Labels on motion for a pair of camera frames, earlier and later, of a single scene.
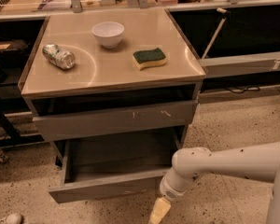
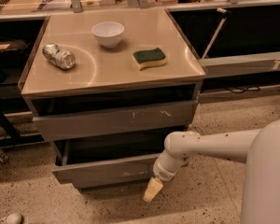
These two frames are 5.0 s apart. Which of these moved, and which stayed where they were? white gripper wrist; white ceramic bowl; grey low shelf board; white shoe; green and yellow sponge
Moved: white gripper wrist
Stayed: green and yellow sponge; white shoe; white ceramic bowl; grey low shelf board
